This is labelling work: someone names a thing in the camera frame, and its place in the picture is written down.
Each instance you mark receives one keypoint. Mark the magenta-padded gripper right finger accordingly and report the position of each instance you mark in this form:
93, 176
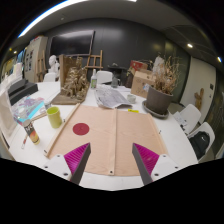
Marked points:
146, 159

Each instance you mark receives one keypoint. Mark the small white cup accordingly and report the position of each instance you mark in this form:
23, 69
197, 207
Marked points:
131, 98

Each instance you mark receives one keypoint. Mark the yellow tape piece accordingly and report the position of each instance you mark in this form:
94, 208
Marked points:
133, 110

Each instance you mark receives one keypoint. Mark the white chair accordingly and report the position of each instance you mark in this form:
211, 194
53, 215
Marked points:
104, 76
207, 128
190, 116
49, 77

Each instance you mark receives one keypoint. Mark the wooden mannequin figure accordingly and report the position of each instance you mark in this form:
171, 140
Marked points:
199, 98

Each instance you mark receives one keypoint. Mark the black box stack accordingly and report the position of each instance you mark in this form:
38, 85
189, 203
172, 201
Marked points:
21, 90

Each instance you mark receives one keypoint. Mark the black backpack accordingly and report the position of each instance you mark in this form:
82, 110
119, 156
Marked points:
199, 143

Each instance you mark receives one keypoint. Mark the large black wall screen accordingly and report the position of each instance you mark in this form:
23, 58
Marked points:
71, 43

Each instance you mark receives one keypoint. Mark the yellow-green mug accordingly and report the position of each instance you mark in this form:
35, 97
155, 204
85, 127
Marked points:
54, 117

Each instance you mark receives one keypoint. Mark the dry plant in grey pot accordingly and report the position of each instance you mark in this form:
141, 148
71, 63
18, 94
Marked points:
158, 100

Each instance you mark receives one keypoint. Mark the brown sculpture on wooden base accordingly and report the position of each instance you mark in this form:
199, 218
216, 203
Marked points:
76, 83

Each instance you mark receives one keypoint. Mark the flat round red coaster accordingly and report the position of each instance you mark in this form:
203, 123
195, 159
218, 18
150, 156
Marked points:
81, 129

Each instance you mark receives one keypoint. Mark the colourful purple-teal painting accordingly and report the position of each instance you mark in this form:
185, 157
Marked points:
28, 108

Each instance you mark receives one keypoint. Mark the white plaster bust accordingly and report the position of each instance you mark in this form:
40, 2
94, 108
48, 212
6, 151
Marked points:
53, 64

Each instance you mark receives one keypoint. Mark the flat wooden stick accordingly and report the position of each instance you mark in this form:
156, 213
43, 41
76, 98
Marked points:
39, 116

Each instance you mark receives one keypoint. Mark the grey printed newspaper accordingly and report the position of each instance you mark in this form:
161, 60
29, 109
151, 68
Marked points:
109, 96

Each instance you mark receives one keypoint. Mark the white-capped dark drink bottle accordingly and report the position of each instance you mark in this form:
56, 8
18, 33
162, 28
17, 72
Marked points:
32, 133

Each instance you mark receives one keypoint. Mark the red box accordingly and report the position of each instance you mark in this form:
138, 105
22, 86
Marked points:
138, 65

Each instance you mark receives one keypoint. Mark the grey glass pitcher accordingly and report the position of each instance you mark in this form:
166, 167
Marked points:
115, 82

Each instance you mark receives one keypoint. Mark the white green-labelled spray bottle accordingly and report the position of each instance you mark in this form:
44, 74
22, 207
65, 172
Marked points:
94, 81

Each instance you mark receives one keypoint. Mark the brown cardboard box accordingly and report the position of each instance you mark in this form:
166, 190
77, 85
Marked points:
141, 83

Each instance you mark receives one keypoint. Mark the wooden easel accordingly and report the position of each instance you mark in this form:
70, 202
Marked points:
41, 66
95, 61

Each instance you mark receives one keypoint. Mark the white cabinet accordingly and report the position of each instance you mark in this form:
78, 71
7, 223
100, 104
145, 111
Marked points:
31, 60

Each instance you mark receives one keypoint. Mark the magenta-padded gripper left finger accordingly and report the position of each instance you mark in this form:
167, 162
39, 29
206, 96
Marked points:
76, 158

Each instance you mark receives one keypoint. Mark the white ceiling light panel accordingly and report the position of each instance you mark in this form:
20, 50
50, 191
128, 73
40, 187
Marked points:
50, 12

